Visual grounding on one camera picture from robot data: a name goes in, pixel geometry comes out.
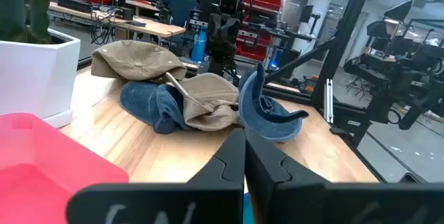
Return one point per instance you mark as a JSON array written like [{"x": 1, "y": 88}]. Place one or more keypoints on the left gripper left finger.
[{"x": 208, "y": 199}]

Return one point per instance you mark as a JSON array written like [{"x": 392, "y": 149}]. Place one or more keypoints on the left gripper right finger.
[{"x": 277, "y": 196}]

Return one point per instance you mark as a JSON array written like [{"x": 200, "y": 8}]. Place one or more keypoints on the beige cloth pile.
[{"x": 211, "y": 95}]

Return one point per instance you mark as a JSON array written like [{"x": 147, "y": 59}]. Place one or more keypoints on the blue denim hat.
[
  {"x": 263, "y": 113},
  {"x": 149, "y": 102}
]

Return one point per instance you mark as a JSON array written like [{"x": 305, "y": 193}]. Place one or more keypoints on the beige cap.
[{"x": 135, "y": 61}]

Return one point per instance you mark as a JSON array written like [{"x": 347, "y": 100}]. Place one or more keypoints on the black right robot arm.
[{"x": 220, "y": 59}]

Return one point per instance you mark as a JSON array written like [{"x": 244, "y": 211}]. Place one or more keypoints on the blue bottle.
[{"x": 199, "y": 47}]

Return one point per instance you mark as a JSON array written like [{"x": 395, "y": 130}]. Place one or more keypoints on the blue office chair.
[{"x": 182, "y": 9}]

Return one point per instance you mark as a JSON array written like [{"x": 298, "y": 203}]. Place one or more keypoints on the wooden workbench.
[{"x": 156, "y": 28}]

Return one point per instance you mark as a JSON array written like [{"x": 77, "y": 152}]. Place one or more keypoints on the small black monitor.
[{"x": 306, "y": 13}]

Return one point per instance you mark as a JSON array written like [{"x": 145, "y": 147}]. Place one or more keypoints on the black box device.
[{"x": 74, "y": 5}]

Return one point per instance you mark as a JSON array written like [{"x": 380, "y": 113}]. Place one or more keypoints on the black neighbouring robot station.
[{"x": 399, "y": 78}]

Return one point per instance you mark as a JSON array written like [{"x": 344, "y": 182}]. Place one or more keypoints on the pink plastic bin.
[{"x": 41, "y": 168}]

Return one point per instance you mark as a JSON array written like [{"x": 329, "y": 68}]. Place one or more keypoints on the green cactus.
[{"x": 34, "y": 5}]

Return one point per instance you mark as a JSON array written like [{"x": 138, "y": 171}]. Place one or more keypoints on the white plant pot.
[{"x": 34, "y": 78}]

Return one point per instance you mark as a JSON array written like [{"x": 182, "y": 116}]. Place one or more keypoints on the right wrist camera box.
[{"x": 230, "y": 3}]

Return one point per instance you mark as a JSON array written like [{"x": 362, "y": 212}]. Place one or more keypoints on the silver metal bracket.
[{"x": 329, "y": 99}]

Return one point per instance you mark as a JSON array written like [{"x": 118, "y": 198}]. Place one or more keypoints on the black aluminium rig frame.
[{"x": 347, "y": 26}]

